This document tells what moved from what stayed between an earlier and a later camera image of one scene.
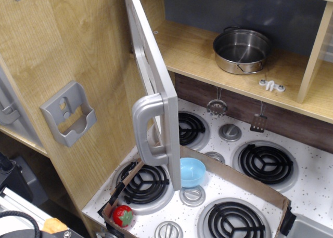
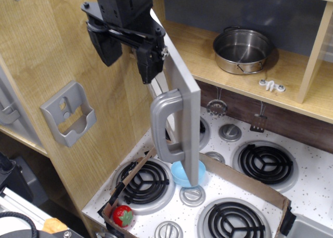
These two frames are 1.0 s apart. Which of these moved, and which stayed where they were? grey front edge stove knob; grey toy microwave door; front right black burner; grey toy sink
Moved: grey toy microwave door
Stayed: grey front edge stove knob; grey toy sink; front right black burner
